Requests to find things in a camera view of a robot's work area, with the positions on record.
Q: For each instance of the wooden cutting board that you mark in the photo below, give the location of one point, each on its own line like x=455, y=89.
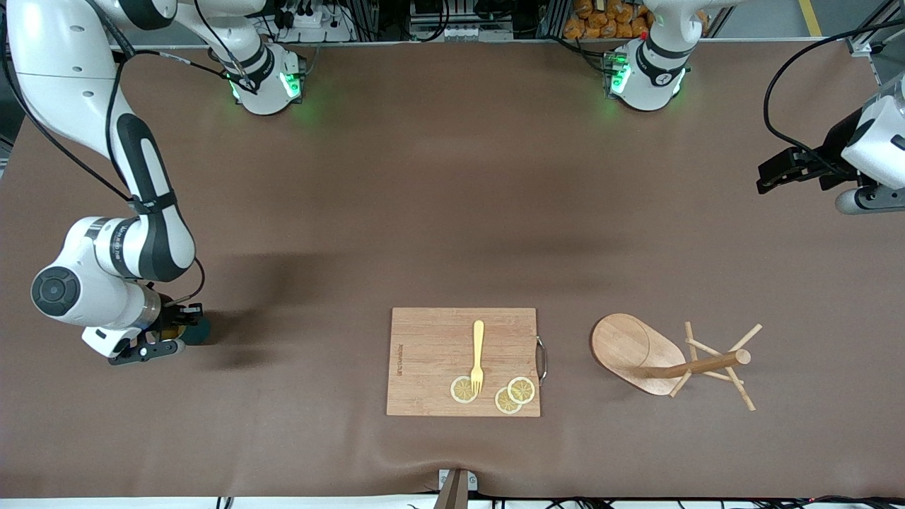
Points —
x=431, y=360

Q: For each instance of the grey power strip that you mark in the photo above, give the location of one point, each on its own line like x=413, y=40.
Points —
x=466, y=33

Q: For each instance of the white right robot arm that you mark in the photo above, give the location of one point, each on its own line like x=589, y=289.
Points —
x=71, y=63

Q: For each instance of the metal camera bracket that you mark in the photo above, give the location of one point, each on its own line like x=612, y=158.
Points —
x=452, y=491

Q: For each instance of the dark green mug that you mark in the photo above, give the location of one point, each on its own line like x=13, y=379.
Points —
x=199, y=332

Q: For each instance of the brown table mat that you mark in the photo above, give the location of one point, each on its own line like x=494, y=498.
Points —
x=353, y=212

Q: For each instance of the white power strip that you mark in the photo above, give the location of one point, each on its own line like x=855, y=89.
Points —
x=304, y=20

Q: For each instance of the lemon slice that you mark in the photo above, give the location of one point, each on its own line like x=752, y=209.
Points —
x=505, y=403
x=522, y=389
x=461, y=390

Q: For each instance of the orange snack bag pile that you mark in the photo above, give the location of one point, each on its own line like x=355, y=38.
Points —
x=608, y=28

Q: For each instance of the wooden mug rack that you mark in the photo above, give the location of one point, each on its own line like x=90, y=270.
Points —
x=622, y=346

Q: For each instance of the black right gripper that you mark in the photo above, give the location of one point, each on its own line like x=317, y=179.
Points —
x=170, y=317

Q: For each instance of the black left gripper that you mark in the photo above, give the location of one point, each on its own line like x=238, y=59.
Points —
x=828, y=157

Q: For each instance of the yellow plastic fork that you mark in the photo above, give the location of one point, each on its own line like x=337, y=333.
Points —
x=479, y=339

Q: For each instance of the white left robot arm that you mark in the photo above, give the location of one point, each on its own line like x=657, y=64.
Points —
x=647, y=78

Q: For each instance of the aluminium profile frame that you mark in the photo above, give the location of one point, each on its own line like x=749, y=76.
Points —
x=859, y=44

